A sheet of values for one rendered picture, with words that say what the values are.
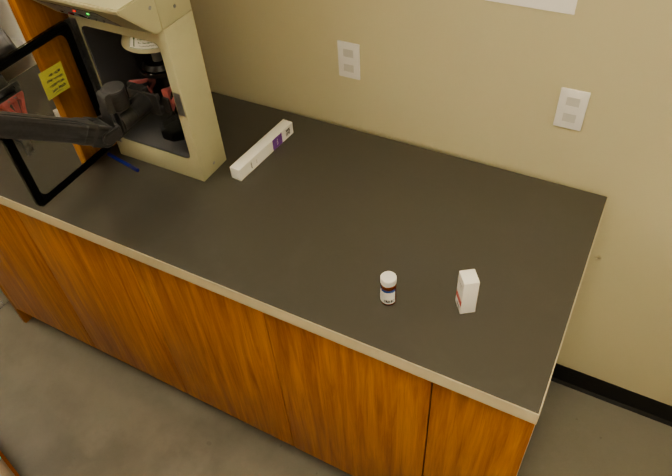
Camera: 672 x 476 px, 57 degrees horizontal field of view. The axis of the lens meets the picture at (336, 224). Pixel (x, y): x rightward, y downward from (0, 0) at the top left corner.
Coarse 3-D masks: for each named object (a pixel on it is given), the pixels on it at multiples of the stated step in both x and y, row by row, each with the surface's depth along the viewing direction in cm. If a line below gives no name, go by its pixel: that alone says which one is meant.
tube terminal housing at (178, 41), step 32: (160, 0) 140; (128, 32) 150; (160, 32) 144; (192, 32) 153; (192, 64) 156; (192, 96) 160; (192, 128) 164; (160, 160) 180; (192, 160) 173; (224, 160) 182
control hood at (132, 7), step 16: (48, 0) 139; (64, 0) 135; (80, 0) 134; (96, 0) 134; (112, 0) 133; (128, 0) 133; (144, 0) 136; (112, 16) 134; (128, 16) 133; (144, 16) 137
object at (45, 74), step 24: (48, 48) 153; (0, 72) 143; (24, 72) 148; (48, 72) 155; (72, 72) 162; (0, 96) 144; (24, 96) 150; (48, 96) 157; (72, 96) 164; (48, 144) 161; (72, 144) 168; (48, 168) 163; (72, 168) 171; (48, 192) 165
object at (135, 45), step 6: (126, 36) 156; (126, 42) 156; (132, 42) 155; (138, 42) 154; (144, 42) 154; (150, 42) 154; (126, 48) 157; (132, 48) 156; (138, 48) 155; (144, 48) 155; (150, 48) 155; (156, 48) 155
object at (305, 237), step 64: (256, 128) 194; (320, 128) 192; (0, 192) 178; (64, 192) 177; (128, 192) 175; (192, 192) 174; (256, 192) 172; (320, 192) 171; (384, 192) 169; (448, 192) 168; (512, 192) 166; (576, 192) 165; (128, 256) 163; (192, 256) 156; (256, 256) 155; (320, 256) 154; (384, 256) 153; (448, 256) 151; (512, 256) 150; (576, 256) 149; (320, 320) 140; (384, 320) 139; (448, 320) 138; (512, 320) 137; (448, 384) 129; (512, 384) 126
